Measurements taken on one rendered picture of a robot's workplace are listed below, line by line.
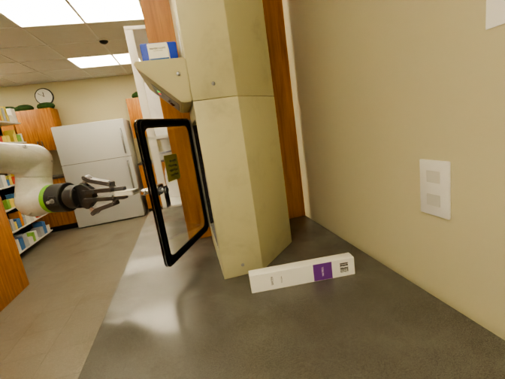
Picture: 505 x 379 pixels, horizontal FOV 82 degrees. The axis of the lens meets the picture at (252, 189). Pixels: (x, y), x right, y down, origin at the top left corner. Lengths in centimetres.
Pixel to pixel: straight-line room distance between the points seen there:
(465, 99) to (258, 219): 51
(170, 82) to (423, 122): 55
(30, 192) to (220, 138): 66
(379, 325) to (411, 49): 54
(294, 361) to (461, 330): 29
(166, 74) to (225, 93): 14
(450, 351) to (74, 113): 646
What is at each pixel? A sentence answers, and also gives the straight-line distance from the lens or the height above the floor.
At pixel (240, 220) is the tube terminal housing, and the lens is 78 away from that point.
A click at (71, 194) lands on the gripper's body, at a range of 105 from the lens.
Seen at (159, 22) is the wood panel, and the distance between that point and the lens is 117.
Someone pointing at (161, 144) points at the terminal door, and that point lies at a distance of 86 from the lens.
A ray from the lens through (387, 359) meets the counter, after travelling 58.
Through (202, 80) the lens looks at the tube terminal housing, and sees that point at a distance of 75.
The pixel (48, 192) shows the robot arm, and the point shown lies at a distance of 110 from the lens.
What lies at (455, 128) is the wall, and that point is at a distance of 64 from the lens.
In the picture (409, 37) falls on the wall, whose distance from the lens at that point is 72.
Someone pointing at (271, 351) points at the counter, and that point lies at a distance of 60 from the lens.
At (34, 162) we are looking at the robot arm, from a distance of 115.
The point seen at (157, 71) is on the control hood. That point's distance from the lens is 75.
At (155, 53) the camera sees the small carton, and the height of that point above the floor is 155.
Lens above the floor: 133
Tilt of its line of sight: 12 degrees down
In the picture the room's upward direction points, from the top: 8 degrees counter-clockwise
